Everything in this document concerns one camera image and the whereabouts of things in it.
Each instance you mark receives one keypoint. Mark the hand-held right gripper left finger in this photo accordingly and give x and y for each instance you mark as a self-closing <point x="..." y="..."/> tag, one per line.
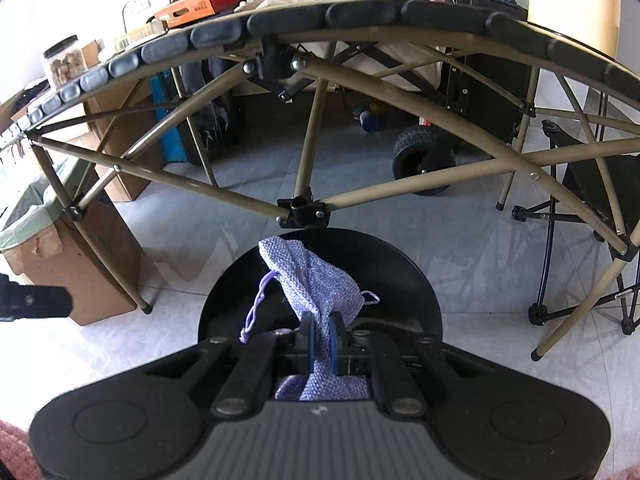
<point x="310" y="347"/>

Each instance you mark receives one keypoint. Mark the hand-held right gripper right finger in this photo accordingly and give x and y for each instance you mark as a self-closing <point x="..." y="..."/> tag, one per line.
<point x="332" y="345"/>

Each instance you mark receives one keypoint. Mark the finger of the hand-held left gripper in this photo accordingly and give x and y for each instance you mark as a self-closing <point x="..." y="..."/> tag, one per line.
<point x="35" y="302"/>

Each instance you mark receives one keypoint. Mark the black round bin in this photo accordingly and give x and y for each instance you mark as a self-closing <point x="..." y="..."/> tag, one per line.
<point x="400" y="290"/>

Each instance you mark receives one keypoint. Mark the cardboard box with green liner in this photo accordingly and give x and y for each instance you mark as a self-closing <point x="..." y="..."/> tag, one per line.
<point x="85" y="260"/>

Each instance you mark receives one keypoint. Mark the beige canvas wagon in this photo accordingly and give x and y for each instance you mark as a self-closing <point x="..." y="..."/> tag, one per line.
<point x="415" y="160"/>

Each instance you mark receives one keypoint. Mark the blue box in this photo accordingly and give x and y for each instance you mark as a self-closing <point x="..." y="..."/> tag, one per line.
<point x="172" y="135"/>

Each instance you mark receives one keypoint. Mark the clear snack jar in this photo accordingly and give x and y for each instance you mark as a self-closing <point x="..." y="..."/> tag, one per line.
<point x="65" y="65"/>

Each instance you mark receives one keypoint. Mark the black bag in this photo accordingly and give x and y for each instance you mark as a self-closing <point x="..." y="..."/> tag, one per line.
<point x="220" y="120"/>

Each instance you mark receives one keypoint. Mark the small kraft box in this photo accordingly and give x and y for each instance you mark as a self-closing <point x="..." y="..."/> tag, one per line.
<point x="140" y="37"/>

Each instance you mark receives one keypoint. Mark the black suitcase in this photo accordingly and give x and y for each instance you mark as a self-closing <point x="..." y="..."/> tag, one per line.
<point x="490" y="95"/>

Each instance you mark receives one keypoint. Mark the black folding chair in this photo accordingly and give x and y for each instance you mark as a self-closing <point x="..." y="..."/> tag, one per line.
<point x="590" y="185"/>

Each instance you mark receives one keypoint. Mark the khaki folding table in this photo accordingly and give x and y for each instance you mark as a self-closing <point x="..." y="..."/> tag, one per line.
<point x="280" y="22"/>

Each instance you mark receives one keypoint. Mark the orange box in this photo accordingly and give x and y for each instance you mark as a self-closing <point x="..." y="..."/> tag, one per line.
<point x="182" y="10"/>

